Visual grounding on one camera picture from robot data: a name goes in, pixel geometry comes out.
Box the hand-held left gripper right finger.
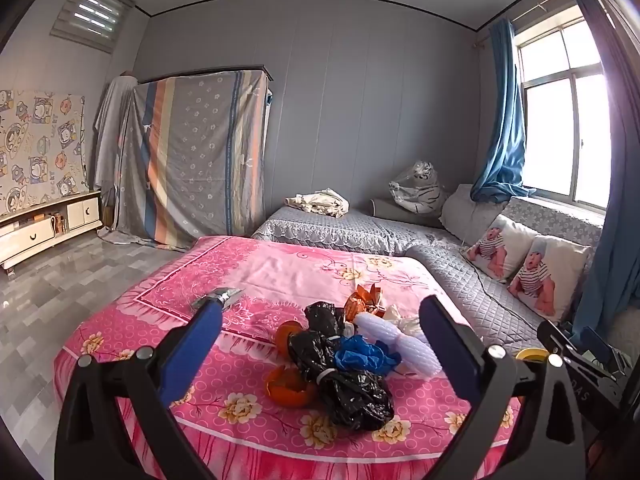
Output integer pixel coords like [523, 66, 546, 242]
[419, 295, 586, 480]

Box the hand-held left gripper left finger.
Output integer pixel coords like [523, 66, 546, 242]
[55, 301, 224, 480]

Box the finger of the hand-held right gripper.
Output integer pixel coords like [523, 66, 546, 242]
[581, 327, 631, 367]
[537, 320, 623, 378]

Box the white tissue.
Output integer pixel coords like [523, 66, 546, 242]
[382, 305, 426, 337]

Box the white foam net sleeve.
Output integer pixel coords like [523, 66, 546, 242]
[354, 311, 443, 378]

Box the silver foil wrapper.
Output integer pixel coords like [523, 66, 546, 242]
[191, 286, 244, 313]

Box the blue plastic bag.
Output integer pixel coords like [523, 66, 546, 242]
[334, 334, 403, 375]

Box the orange peel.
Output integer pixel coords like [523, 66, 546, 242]
[275, 324, 306, 361]
[265, 366, 318, 407]

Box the orange snack wrapper bundle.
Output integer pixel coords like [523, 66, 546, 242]
[344, 283, 387, 318]

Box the large black plastic bag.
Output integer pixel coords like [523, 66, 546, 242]
[287, 330, 396, 432]

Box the small black plastic bag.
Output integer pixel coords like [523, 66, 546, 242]
[304, 301, 357, 341]

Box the baby print pillow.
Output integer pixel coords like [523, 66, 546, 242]
[507, 235, 592, 323]
[465, 214, 538, 282]

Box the pink floral blanket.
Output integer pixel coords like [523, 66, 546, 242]
[52, 234, 523, 480]

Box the grey flower-print backrest cover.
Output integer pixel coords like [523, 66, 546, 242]
[505, 195, 606, 261]

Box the long blue curtain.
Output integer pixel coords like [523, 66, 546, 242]
[565, 0, 640, 346]

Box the grey cushion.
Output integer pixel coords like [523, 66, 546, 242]
[440, 183, 508, 246]

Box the grey bolster pillow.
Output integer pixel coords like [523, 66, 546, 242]
[370, 197, 446, 228]

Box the grey lace-trimmed bed cover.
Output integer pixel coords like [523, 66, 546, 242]
[250, 205, 453, 261]

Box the plastic-wrapped tiger plush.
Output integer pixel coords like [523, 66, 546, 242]
[389, 160, 448, 216]

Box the striped grey sheet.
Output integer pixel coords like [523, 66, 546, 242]
[97, 66, 271, 251]

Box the beige crumpled cloth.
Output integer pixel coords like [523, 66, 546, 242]
[285, 187, 351, 218]

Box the white low cabinet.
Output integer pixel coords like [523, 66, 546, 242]
[0, 189, 103, 276]

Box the short blue curtain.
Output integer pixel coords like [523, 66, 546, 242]
[470, 17, 536, 205]

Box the white draped cloth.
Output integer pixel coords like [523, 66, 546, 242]
[94, 72, 138, 228]

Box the window with zebra blind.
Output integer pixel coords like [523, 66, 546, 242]
[50, 0, 133, 53]

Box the thin cable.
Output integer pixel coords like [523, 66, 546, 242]
[465, 247, 548, 318]

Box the cartoon printed wall cloth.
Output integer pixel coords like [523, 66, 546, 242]
[0, 89, 86, 218]

